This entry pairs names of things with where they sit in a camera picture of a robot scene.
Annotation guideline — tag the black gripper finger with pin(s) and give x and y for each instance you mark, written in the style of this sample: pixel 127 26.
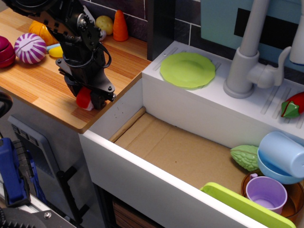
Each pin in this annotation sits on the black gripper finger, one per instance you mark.
pixel 73 85
pixel 97 100

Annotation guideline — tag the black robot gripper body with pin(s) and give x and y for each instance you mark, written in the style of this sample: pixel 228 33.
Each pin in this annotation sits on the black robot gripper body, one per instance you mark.
pixel 91 74

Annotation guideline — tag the red and white toy sushi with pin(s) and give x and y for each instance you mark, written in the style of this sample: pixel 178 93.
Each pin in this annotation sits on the red and white toy sushi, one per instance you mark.
pixel 83 99

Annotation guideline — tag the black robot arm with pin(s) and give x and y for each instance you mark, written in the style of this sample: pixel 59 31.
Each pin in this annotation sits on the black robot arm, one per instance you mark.
pixel 83 62

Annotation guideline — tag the green plastic plate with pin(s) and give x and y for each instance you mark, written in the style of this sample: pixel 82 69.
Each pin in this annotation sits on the green plastic plate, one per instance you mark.
pixel 187 70

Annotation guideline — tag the yellow toy banana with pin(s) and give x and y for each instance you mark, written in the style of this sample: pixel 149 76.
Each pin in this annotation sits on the yellow toy banana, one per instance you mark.
pixel 56 52

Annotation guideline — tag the white toy pasta spoon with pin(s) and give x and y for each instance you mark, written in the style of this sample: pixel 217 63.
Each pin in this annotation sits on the white toy pasta spoon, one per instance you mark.
pixel 103 35

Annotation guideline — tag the orange toy carrot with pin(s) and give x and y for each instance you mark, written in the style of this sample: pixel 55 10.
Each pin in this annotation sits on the orange toy carrot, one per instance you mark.
pixel 120 30

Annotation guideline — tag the yellow toy potato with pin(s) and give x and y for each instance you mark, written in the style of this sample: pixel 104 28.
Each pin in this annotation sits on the yellow toy potato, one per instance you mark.
pixel 105 23

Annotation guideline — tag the purple white striped toy onion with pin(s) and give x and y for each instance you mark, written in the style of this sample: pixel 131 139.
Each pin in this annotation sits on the purple white striped toy onion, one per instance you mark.
pixel 30 48

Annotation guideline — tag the orange toy pumpkin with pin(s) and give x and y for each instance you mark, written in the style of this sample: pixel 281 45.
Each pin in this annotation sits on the orange toy pumpkin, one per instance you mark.
pixel 41 30

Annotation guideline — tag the magenta toy vegetable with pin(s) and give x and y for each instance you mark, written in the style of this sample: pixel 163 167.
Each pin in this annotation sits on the magenta toy vegetable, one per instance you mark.
pixel 7 53

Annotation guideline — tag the blue clamp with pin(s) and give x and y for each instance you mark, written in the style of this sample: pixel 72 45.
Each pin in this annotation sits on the blue clamp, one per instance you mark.
pixel 19 174

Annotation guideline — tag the cardboard sheet in sink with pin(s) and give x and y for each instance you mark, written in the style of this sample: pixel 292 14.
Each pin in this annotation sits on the cardboard sheet in sink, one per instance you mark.
pixel 189 157

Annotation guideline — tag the white toy sink basin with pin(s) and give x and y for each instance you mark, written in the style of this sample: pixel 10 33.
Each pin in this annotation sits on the white toy sink basin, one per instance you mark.
pixel 207 112

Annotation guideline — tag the grey toy faucet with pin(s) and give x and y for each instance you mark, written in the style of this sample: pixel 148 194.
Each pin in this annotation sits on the grey toy faucet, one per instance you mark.
pixel 245 70

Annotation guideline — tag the green toy bitter gourd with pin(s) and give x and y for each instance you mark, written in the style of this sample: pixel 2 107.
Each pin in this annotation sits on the green toy bitter gourd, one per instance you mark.
pixel 245 156

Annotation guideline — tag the lime green plastic tray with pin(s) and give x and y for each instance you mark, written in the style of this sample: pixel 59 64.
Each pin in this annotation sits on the lime green plastic tray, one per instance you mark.
pixel 253 210

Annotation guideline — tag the blue plastic bowl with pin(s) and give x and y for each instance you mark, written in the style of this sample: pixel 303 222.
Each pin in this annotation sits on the blue plastic bowl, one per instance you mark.
pixel 275 173

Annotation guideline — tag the purple plastic cup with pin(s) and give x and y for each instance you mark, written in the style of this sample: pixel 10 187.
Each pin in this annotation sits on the purple plastic cup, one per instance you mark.
pixel 266 192

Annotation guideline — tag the light blue plastic cup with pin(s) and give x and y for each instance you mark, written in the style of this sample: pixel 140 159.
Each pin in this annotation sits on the light blue plastic cup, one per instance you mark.
pixel 284 153

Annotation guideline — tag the red toy pepper green stem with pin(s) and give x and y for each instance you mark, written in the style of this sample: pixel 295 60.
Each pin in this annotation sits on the red toy pepper green stem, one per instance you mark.
pixel 293 107

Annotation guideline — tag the white bottle at right edge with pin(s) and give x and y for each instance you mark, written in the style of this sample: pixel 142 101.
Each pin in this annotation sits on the white bottle at right edge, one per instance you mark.
pixel 297 50

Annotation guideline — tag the brown transparent bowl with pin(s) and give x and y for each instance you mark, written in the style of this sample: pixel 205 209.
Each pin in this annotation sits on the brown transparent bowl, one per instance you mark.
pixel 293 208

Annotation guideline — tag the light blue toy utensil handle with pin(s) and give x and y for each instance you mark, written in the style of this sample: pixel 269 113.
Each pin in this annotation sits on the light blue toy utensil handle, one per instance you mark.
pixel 52 46

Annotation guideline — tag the black oven door handle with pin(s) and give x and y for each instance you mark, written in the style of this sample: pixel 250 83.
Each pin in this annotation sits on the black oven door handle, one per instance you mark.
pixel 63 177

